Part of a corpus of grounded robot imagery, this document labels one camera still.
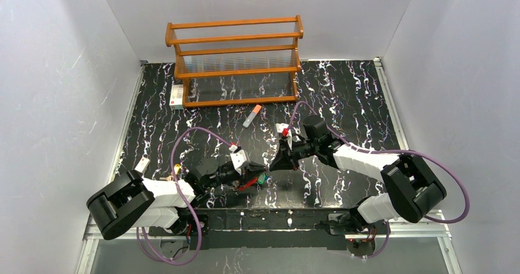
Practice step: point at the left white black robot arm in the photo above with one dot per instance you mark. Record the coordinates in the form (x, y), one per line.
(132, 200)

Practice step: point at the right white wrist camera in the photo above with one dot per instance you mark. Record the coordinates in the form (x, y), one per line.
(285, 134)

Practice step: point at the green key tag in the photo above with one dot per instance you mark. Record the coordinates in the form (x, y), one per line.
(262, 178)

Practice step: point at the aluminium front frame rail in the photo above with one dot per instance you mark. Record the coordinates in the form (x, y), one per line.
(424, 247)

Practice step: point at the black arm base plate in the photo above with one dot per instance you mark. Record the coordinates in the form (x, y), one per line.
(279, 228)

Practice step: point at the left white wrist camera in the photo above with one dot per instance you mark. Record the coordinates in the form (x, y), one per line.
(239, 158)

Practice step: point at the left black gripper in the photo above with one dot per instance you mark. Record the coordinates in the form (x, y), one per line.
(247, 171)

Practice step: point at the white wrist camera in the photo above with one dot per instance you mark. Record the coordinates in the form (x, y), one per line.
(285, 134)
(239, 158)

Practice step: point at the small white red box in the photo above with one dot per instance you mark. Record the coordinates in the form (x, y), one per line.
(176, 97)

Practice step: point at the orange grey marker pen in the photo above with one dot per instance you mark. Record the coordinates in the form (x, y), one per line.
(252, 116)

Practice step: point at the white small tag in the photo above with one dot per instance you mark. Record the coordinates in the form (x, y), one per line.
(142, 165)

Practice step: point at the wooden three-tier shelf rack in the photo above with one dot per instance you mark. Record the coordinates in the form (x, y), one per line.
(252, 61)

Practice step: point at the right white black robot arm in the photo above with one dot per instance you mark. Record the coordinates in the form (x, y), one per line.
(412, 188)

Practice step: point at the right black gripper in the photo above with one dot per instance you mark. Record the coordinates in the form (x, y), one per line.
(290, 152)

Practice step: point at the red white keyring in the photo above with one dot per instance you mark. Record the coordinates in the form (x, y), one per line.
(248, 184)

